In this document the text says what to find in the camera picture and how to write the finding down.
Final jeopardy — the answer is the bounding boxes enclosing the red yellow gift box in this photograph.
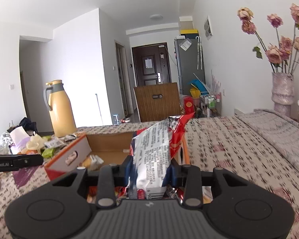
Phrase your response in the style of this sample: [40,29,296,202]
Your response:
[183,96,195,115]

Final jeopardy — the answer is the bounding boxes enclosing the lime green snack packet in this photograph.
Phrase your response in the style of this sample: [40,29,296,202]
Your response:
[41,148,57,159]

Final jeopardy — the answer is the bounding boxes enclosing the wooden chair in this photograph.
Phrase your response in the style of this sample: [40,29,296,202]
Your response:
[133,82,181,122]

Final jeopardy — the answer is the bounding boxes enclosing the mop handle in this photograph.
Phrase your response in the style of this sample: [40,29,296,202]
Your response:
[95,93,104,126]

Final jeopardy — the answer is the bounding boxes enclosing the grey quilted cloth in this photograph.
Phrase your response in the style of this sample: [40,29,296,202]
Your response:
[234,108,299,180]

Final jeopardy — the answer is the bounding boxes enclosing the dried pink roses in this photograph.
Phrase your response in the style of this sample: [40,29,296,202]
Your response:
[237,4,299,74]

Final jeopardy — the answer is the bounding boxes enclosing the purple white wrapping paper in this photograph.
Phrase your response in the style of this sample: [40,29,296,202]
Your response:
[10,126,32,153]

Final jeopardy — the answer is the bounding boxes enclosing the red cardboard box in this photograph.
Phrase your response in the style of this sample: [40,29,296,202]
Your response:
[43,129,190,205]

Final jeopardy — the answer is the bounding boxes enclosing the wire rack with bottles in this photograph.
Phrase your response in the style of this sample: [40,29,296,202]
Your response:
[199,93,221,118]

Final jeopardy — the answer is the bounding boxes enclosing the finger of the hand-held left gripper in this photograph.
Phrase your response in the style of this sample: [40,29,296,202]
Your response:
[0,154,44,173]

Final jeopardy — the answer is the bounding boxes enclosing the yellow thermos jug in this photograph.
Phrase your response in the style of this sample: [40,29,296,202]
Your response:
[43,80,78,138]

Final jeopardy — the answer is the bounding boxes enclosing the pale dried branches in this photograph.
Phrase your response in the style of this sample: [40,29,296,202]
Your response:
[209,71,223,95]

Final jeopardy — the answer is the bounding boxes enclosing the white folded umbrella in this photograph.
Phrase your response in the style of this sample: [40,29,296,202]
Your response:
[196,36,205,70]

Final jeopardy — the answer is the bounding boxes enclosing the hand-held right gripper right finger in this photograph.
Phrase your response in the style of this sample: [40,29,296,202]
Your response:
[168,158,250,209]

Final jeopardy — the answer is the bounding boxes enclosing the dark brown entrance door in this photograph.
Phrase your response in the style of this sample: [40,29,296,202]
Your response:
[132,43,172,87]

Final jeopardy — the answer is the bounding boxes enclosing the red white snack packet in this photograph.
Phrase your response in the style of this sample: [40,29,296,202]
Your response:
[126,112,196,200]

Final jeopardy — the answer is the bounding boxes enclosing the grey interior door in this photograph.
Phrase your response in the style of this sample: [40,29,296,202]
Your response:
[115,41,129,117]

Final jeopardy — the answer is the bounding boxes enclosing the pink snack packet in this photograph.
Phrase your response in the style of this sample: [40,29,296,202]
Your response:
[13,166,41,189]

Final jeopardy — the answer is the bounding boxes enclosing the black bag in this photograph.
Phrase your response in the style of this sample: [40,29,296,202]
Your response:
[19,117,38,135]

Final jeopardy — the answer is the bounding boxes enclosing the white orange cracker packet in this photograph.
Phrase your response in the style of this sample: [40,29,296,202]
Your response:
[80,154,104,172]

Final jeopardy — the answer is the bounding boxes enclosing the white sachet packet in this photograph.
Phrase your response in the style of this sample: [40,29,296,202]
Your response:
[43,139,65,150]

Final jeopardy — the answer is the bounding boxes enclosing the pink ribbed vase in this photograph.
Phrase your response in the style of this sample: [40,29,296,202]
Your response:
[271,72,295,116]

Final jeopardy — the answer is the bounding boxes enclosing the patterned clothes pile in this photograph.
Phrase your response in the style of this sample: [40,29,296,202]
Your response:
[0,132,13,150]

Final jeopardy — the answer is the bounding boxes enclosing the grey refrigerator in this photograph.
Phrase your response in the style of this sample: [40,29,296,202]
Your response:
[174,38,206,95]

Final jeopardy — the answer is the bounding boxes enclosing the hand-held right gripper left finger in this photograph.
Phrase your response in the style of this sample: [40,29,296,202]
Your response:
[52,157,134,209]

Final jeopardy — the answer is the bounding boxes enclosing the blue plastic items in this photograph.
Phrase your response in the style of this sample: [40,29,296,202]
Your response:
[188,79,208,93]

